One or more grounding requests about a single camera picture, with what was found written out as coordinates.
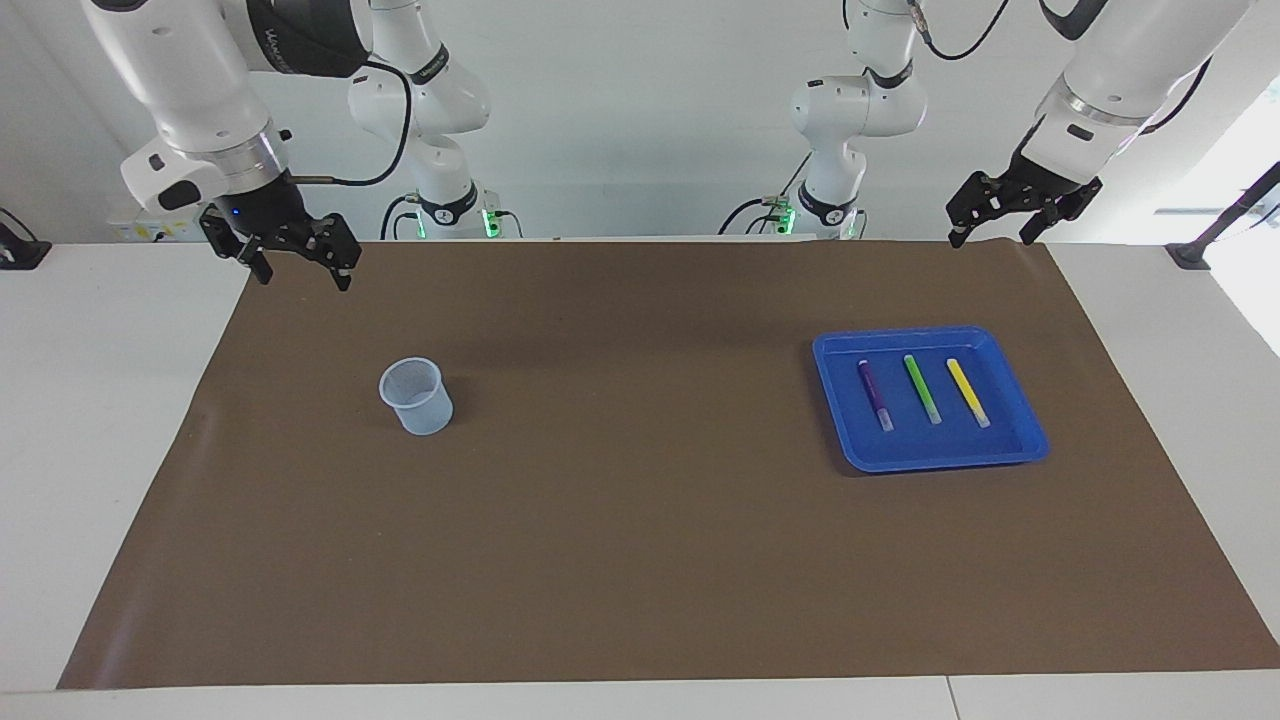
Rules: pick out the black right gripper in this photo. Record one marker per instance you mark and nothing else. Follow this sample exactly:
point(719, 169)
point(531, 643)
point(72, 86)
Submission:
point(265, 210)

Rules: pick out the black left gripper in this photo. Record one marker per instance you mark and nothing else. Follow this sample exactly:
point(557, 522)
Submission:
point(1040, 182)

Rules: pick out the yellow marker pen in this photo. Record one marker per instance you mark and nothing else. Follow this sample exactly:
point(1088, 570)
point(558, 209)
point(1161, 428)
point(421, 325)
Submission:
point(968, 392)

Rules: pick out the green marker pen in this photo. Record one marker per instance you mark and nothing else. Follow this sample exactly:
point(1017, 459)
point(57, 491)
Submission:
point(921, 388)

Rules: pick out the purple marker pen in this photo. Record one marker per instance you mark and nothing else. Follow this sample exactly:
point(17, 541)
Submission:
point(873, 392)

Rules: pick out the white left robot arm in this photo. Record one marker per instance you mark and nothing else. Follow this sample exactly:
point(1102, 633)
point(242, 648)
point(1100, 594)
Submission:
point(1130, 60)

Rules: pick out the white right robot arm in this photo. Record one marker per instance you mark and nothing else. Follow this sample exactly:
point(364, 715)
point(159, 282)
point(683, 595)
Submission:
point(190, 70)

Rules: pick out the black clamp stand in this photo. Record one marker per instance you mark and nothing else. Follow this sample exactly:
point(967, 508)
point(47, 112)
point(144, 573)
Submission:
point(1215, 232)
point(20, 252)

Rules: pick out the translucent plastic cup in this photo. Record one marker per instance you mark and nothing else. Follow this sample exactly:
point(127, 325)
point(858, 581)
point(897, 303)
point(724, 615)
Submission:
point(425, 410)

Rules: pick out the blue plastic tray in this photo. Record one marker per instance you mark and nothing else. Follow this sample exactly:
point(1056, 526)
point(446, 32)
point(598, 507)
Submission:
point(930, 450)

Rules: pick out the brown table mat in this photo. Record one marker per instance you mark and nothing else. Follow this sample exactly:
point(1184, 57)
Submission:
point(640, 520)

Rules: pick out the white wall power box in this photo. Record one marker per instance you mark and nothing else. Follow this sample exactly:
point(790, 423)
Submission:
point(135, 230)

